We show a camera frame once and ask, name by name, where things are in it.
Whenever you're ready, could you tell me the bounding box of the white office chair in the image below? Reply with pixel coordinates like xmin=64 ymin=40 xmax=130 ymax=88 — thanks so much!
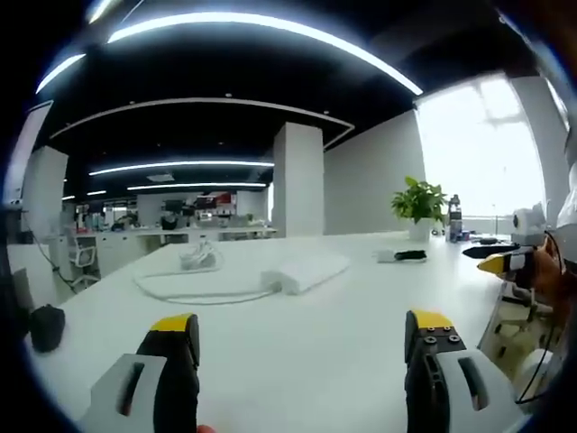
xmin=66 ymin=233 xmax=101 ymax=286

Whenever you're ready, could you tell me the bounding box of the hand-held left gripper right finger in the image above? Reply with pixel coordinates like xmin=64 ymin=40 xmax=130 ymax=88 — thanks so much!
xmin=403 ymin=309 xmax=519 ymax=433

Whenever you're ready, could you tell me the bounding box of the white power strip cable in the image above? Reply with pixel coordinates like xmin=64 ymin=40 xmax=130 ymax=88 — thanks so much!
xmin=132 ymin=259 xmax=277 ymax=305

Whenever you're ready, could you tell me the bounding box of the row of white office desks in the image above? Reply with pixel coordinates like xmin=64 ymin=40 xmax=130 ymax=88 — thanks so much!
xmin=67 ymin=224 xmax=279 ymax=272

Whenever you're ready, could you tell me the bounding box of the grey office chair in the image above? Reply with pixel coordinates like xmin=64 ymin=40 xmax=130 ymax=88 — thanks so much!
xmin=494 ymin=278 xmax=556 ymax=337

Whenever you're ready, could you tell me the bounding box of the thin black cable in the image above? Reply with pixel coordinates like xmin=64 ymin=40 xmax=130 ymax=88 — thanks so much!
xmin=516 ymin=230 xmax=567 ymax=404

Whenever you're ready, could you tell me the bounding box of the short ceiling light strip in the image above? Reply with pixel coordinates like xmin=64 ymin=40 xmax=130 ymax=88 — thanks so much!
xmin=35 ymin=53 xmax=87 ymax=95

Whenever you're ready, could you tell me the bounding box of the long ceiling light strip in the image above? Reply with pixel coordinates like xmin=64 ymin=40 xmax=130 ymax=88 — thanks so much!
xmin=106 ymin=12 xmax=425 ymax=97

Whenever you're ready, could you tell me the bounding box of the black pouch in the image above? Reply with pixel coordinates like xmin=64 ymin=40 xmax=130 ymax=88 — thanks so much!
xmin=28 ymin=304 xmax=67 ymax=354

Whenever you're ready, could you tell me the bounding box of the flat black item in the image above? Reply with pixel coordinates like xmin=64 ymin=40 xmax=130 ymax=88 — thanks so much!
xmin=393 ymin=249 xmax=429 ymax=263

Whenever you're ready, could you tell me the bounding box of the white power strip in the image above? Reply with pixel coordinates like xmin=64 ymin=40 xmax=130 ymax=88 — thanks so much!
xmin=261 ymin=251 xmax=353 ymax=296

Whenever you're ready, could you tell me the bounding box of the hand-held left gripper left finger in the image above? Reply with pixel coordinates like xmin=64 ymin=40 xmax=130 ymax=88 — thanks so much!
xmin=83 ymin=313 xmax=202 ymax=433

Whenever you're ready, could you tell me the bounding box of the dark water bottle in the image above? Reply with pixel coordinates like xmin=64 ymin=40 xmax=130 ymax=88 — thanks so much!
xmin=446 ymin=193 xmax=464 ymax=244

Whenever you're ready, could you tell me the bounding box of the white desk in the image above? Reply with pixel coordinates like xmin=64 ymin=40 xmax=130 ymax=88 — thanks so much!
xmin=24 ymin=229 xmax=531 ymax=433

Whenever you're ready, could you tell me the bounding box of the white charger with cable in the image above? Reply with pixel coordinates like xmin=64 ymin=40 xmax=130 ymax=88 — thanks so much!
xmin=179 ymin=240 xmax=224 ymax=272

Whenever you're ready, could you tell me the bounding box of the green potted plant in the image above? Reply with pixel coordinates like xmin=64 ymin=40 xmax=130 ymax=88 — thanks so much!
xmin=390 ymin=176 xmax=449 ymax=242

